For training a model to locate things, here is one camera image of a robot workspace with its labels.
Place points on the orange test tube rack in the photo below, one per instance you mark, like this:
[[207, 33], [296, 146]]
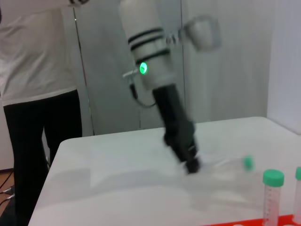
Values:
[[288, 220]]

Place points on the clear tube with green cap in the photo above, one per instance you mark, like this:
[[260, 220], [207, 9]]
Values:
[[298, 175], [248, 163], [272, 180]]

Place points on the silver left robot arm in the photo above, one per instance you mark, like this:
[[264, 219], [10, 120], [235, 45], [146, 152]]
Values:
[[145, 23]]

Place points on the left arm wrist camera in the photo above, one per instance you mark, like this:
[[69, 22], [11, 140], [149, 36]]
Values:
[[203, 31]]

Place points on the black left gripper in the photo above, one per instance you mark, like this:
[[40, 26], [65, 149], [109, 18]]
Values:
[[174, 113]]

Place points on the person in white shirt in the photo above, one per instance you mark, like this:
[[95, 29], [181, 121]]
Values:
[[35, 58]]

